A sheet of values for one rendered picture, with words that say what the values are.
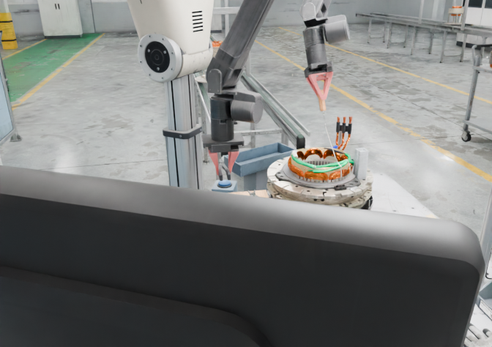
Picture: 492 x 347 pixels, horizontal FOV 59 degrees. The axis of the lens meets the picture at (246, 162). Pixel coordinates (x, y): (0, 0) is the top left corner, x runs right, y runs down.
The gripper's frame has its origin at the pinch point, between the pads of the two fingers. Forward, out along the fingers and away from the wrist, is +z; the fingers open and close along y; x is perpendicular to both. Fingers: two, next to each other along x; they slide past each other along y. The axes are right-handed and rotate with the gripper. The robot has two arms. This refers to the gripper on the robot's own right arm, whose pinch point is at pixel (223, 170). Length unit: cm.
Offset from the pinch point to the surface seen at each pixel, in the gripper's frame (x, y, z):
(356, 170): 8.0, 39.9, 6.4
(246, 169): 32.8, 10.8, 14.8
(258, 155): 48, 18, 16
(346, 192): -0.3, 33.9, 8.9
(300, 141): 140, 60, 47
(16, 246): -86, -16, -36
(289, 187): 6.2, 19.3, 9.2
